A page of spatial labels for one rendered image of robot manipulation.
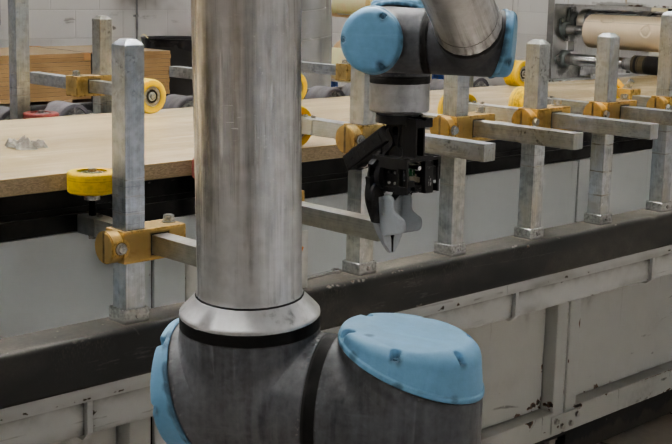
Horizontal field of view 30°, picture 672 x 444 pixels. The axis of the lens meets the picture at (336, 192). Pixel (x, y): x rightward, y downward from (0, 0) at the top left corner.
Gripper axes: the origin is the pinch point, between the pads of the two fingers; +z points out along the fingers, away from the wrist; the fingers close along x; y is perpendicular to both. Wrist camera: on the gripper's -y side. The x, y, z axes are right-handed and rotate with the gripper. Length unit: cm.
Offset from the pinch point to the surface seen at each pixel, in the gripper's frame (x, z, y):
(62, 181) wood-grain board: -28, -7, -46
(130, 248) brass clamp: -30.6, 0.3, -23.8
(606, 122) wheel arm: 73, -13, -11
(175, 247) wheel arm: -26.6, -0.2, -17.9
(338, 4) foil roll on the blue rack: 529, -28, -560
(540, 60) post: 70, -25, -24
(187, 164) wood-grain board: -2.9, -7.5, -46.2
